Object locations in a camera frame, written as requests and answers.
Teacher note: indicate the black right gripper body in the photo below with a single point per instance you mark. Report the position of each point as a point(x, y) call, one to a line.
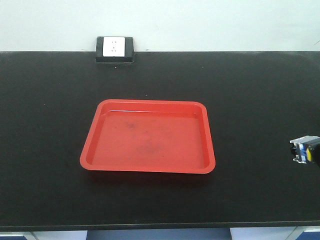
point(314, 154)

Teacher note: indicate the yellow mushroom push button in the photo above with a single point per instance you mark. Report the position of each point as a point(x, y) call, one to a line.
point(300, 148)

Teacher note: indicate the red plastic tray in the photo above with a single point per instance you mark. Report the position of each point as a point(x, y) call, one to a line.
point(156, 136)

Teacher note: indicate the white socket black housing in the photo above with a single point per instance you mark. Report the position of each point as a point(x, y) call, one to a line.
point(114, 50)

